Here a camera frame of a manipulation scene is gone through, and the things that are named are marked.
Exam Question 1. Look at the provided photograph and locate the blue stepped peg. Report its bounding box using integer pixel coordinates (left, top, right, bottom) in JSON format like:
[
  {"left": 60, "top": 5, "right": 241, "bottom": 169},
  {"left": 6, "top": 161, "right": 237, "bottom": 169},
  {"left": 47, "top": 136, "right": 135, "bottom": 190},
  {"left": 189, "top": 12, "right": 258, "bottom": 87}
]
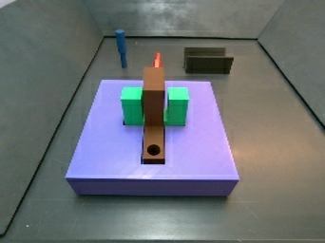
[{"left": 115, "top": 29, "right": 127, "bottom": 68}]

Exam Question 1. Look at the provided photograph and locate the purple base board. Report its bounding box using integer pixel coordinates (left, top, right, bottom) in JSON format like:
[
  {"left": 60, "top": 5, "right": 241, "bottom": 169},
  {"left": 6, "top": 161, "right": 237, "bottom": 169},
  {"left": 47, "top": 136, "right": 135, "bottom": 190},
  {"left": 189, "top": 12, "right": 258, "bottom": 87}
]
[{"left": 66, "top": 80, "right": 238, "bottom": 196}]

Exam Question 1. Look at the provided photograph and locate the brown L-shaped block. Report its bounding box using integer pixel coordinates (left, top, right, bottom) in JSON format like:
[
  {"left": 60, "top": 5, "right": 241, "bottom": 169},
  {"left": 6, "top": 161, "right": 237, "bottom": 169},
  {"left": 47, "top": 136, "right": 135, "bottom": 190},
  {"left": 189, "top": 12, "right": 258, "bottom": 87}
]
[{"left": 142, "top": 67, "right": 165, "bottom": 164}]

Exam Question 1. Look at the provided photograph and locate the green U-shaped block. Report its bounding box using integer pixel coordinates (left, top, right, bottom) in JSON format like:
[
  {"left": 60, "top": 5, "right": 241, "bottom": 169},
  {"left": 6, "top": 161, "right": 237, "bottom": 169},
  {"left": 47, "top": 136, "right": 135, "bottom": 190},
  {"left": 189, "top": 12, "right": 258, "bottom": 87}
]
[{"left": 121, "top": 87, "right": 190, "bottom": 126}]

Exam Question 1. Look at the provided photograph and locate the black slotted holder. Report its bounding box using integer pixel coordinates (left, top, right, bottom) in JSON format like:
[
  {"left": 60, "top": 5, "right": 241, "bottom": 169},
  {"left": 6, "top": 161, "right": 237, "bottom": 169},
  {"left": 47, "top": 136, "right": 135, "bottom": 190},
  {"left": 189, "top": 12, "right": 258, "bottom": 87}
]
[{"left": 185, "top": 47, "right": 234, "bottom": 74}]

